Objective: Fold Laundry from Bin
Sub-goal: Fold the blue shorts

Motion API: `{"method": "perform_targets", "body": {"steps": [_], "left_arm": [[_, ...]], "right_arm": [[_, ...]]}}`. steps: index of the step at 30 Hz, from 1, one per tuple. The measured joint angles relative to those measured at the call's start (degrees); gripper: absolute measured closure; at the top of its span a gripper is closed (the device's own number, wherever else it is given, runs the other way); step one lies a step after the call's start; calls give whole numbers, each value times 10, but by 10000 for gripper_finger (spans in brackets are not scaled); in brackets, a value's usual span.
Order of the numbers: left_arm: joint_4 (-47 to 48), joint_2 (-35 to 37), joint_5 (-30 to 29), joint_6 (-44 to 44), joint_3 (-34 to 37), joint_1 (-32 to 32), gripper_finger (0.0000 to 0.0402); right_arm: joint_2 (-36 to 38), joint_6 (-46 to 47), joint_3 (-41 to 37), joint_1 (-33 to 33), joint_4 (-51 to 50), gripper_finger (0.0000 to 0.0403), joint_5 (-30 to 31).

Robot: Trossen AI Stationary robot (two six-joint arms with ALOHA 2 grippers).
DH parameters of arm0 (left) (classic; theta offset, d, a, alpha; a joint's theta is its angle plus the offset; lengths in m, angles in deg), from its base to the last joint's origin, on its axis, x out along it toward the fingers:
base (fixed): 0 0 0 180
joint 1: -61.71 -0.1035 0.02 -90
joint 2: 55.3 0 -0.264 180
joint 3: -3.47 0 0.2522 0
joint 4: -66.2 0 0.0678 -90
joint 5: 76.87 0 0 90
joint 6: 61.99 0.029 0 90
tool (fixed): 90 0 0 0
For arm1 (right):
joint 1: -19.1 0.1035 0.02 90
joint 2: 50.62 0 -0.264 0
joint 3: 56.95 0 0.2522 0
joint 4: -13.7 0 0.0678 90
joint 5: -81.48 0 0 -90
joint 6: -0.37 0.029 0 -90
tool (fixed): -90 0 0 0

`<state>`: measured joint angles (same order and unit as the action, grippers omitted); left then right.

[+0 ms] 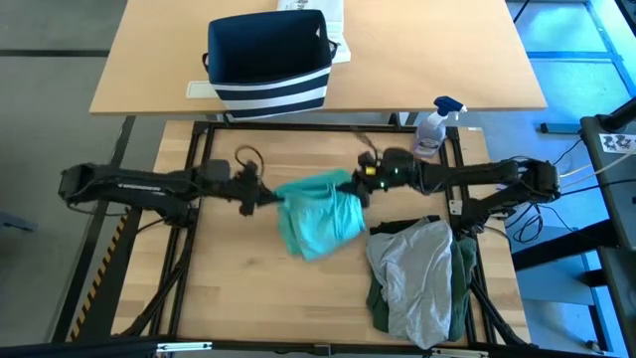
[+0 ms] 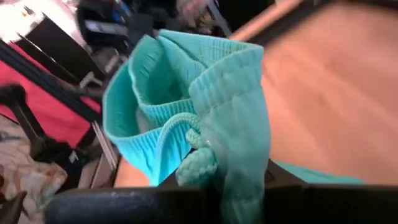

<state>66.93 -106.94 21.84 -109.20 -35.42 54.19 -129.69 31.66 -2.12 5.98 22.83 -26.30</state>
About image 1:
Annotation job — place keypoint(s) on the navy white striped fabric bin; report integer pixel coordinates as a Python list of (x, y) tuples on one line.
[(268, 94)]

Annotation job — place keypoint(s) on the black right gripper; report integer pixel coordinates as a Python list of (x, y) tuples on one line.
[(392, 171)]

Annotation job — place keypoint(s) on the white printed tag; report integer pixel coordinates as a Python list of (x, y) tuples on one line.
[(618, 143)]

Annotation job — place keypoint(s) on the light wooden desk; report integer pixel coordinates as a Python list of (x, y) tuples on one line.
[(422, 50)]

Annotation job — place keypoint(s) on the grey patterned garment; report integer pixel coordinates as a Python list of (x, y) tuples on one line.
[(412, 278)]

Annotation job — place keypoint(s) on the black aluminium table frame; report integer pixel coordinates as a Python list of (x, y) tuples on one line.
[(298, 126)]

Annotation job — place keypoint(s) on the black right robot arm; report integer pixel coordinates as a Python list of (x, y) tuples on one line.
[(472, 174)]

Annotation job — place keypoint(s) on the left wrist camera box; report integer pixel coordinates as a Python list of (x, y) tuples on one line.
[(217, 170)]

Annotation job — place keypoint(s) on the silver metal bracket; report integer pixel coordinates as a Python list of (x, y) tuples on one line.
[(184, 346), (459, 353)]

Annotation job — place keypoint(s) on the dark green garment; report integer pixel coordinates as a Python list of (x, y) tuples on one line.
[(462, 278)]

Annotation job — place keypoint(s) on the white rectangular desk plate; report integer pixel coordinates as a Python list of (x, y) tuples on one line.
[(199, 90)]

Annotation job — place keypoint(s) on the yellow black hazard strip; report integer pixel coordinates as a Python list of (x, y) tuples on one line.
[(99, 278)]

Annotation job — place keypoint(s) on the spray bottle with blue head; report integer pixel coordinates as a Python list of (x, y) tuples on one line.
[(429, 136)]

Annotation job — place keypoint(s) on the table-level camera box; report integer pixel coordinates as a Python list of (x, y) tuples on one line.
[(322, 350)]

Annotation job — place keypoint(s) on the black T-shirt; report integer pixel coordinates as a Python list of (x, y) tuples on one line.
[(392, 226)]

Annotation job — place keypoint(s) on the bright green garment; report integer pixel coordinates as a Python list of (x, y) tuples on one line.
[(318, 219)]

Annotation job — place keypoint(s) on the black cart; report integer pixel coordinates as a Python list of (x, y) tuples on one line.
[(616, 209)]

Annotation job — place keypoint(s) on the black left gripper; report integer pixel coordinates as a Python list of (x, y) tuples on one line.
[(248, 186)]

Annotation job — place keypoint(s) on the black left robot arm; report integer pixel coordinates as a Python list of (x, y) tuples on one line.
[(139, 186)]

